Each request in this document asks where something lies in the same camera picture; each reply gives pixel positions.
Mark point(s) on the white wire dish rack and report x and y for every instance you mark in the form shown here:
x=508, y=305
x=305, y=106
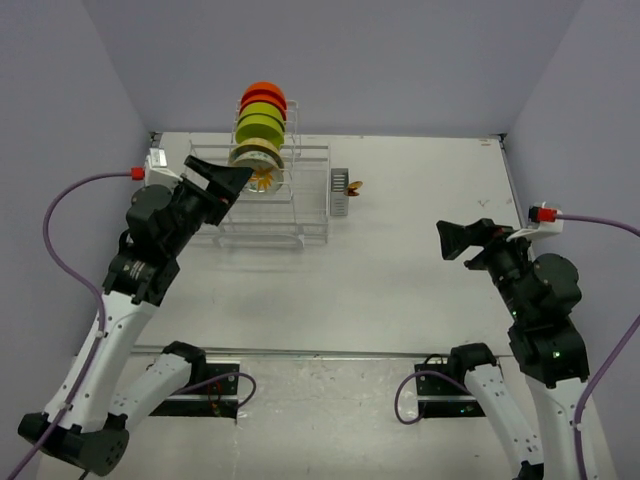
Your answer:
x=296, y=214

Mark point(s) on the front orange bowl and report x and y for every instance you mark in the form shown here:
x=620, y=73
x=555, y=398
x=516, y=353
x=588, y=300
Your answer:
x=265, y=98

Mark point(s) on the white floral ceramic bowl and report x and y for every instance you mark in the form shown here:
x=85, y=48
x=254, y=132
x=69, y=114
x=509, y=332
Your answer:
x=265, y=181

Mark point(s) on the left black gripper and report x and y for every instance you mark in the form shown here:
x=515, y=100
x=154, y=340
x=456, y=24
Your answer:
x=225, y=184

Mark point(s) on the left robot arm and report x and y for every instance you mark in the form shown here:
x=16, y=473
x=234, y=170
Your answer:
x=88, y=423

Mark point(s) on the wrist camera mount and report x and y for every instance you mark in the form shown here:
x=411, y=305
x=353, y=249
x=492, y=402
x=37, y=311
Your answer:
x=545, y=217
x=155, y=170

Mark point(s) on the grey cutlery holder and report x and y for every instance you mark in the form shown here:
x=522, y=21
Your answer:
x=338, y=200

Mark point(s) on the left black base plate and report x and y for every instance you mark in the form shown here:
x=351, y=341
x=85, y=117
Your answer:
x=216, y=400

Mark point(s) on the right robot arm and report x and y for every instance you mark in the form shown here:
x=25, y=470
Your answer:
x=539, y=293

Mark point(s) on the lime green bowl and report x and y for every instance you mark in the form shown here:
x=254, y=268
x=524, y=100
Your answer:
x=260, y=126
x=262, y=108

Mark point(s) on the small brown object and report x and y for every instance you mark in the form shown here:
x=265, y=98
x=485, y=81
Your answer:
x=353, y=188

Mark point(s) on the rear orange bowl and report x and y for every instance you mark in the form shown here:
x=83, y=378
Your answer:
x=264, y=87

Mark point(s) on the front lime green bowl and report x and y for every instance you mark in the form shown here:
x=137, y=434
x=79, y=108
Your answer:
x=260, y=126

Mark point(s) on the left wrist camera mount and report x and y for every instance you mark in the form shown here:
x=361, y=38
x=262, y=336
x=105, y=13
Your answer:
x=155, y=170

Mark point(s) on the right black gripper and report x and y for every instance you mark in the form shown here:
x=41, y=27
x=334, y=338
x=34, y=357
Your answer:
x=491, y=236

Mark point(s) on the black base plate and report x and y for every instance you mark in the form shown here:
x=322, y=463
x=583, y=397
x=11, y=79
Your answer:
x=216, y=400
x=439, y=399

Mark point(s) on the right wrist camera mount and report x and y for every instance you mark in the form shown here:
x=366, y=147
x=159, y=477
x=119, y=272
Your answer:
x=545, y=217

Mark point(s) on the yellow sun pattern bowl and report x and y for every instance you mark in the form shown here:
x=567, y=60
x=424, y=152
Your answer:
x=256, y=145

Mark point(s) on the rear lime green bowl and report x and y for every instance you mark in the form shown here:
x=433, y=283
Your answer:
x=262, y=108

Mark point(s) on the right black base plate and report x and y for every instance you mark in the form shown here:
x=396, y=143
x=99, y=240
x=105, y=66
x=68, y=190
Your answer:
x=439, y=399

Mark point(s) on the orange bowl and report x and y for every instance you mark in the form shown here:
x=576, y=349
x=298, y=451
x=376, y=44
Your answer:
x=265, y=98
x=264, y=87

